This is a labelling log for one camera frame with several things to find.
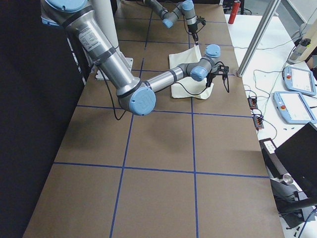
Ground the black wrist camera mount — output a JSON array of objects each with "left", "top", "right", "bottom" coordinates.
[
  {"left": 196, "top": 16, "right": 206, "bottom": 26},
  {"left": 214, "top": 64, "right": 229, "bottom": 76}
]

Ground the black box with white label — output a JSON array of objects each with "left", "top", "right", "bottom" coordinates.
[{"left": 259, "top": 138, "right": 288, "bottom": 179}]

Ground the aluminium frame post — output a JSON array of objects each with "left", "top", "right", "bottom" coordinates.
[{"left": 237, "top": 0, "right": 281, "bottom": 77}]

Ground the far small orange electronics box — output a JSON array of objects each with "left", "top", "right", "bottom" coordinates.
[{"left": 248, "top": 97, "right": 258, "bottom": 110}]

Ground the near grey teach pendant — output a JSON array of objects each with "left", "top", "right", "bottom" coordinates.
[{"left": 273, "top": 91, "right": 317, "bottom": 124}]

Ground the cream long sleeve cat shirt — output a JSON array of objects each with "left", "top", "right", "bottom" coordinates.
[{"left": 168, "top": 46, "right": 214, "bottom": 100}]

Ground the grey teach pendant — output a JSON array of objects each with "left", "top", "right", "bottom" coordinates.
[
  {"left": 282, "top": 66, "right": 317, "bottom": 96},
  {"left": 273, "top": 91, "right": 317, "bottom": 124}
]

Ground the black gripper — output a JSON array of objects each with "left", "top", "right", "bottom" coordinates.
[
  {"left": 187, "top": 23, "right": 199, "bottom": 46},
  {"left": 206, "top": 72, "right": 216, "bottom": 87}
]

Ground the red cylinder bottle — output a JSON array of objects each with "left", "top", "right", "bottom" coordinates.
[{"left": 228, "top": 0, "right": 241, "bottom": 24}]

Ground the black monitor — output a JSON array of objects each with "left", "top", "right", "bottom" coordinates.
[{"left": 275, "top": 122, "right": 317, "bottom": 197}]

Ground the far grey teach pendant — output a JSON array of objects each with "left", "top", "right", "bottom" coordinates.
[{"left": 282, "top": 66, "right": 317, "bottom": 96}]

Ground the silver metal cup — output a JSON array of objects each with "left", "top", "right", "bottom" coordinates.
[{"left": 281, "top": 174, "right": 294, "bottom": 185}]

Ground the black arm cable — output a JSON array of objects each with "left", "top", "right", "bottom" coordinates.
[{"left": 95, "top": 63, "right": 230, "bottom": 121}]

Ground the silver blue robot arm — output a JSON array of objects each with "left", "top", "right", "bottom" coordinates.
[
  {"left": 41, "top": 0, "right": 220, "bottom": 116},
  {"left": 142, "top": 0, "right": 206, "bottom": 45}
]

